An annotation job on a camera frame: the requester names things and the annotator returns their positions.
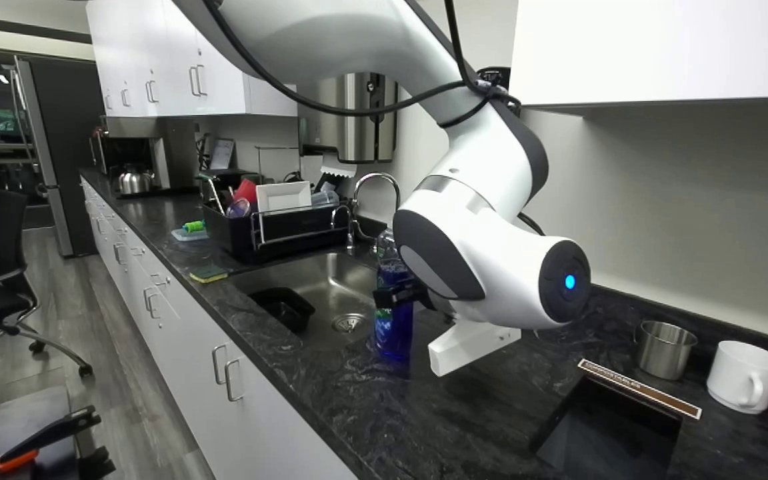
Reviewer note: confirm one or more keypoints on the black dish rack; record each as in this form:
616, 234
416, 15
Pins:
269, 219

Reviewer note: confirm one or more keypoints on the small steel cup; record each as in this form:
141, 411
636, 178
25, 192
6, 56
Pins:
665, 351

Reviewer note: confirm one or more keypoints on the black countertop trash opening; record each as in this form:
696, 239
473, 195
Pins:
613, 427

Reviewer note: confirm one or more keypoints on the green sponge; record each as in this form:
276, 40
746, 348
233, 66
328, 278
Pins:
189, 234

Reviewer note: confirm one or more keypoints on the stainless steel sink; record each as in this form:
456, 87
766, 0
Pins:
316, 292

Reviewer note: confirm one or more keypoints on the white lower cabinets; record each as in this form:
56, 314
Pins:
240, 422

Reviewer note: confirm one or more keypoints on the white mug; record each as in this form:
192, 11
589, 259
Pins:
740, 378

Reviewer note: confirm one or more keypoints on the black coffee maker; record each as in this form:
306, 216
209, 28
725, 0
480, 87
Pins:
134, 164

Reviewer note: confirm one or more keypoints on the blue dish soap bottle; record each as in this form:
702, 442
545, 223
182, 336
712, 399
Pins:
392, 320

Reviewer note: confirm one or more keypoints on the white upper cabinet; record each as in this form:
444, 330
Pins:
626, 52

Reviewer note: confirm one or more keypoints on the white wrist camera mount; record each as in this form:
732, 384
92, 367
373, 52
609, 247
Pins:
466, 343

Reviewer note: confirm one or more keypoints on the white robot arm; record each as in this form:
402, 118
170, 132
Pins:
456, 231

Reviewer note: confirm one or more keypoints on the chrome sink faucet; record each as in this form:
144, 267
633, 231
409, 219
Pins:
372, 207

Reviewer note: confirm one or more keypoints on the black office chair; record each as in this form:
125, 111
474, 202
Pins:
16, 296

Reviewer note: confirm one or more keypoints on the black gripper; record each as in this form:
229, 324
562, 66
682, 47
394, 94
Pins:
406, 294

